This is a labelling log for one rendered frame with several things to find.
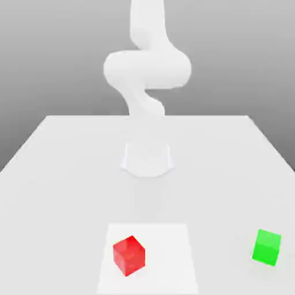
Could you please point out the small red cube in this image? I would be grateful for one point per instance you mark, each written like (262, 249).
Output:
(129, 255)

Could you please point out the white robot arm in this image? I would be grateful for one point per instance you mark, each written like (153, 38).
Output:
(147, 69)

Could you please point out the small green cube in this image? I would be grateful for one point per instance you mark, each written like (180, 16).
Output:
(266, 249)

